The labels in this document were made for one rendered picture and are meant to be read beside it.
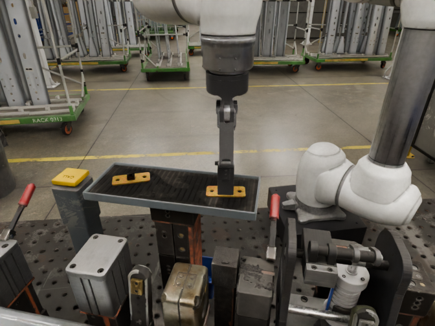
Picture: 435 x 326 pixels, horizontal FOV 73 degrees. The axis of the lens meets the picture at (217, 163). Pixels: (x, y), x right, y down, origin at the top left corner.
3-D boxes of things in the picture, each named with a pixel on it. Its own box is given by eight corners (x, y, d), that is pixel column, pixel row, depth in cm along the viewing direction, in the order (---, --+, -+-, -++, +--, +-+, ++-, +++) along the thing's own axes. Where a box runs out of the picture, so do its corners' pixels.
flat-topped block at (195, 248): (165, 324, 86) (147, 198, 64) (174, 300, 92) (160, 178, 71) (199, 330, 84) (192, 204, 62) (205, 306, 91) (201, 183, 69)
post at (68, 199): (88, 308, 90) (47, 189, 68) (101, 288, 96) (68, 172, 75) (111, 313, 89) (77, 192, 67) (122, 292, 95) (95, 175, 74)
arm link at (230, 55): (197, 37, 45) (199, 77, 48) (258, 37, 44) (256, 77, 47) (202, 31, 53) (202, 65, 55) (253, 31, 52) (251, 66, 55)
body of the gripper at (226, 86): (207, 64, 55) (208, 112, 60) (204, 74, 48) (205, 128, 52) (247, 65, 55) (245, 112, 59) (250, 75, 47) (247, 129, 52)
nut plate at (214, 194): (205, 196, 62) (205, 192, 62) (206, 186, 66) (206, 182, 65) (245, 197, 62) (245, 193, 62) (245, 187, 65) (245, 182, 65)
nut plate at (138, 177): (111, 185, 66) (111, 181, 65) (112, 176, 69) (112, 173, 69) (150, 181, 68) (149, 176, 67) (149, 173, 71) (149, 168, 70)
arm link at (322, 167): (308, 178, 125) (314, 131, 113) (351, 195, 114) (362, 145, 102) (286, 196, 115) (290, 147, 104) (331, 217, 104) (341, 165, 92)
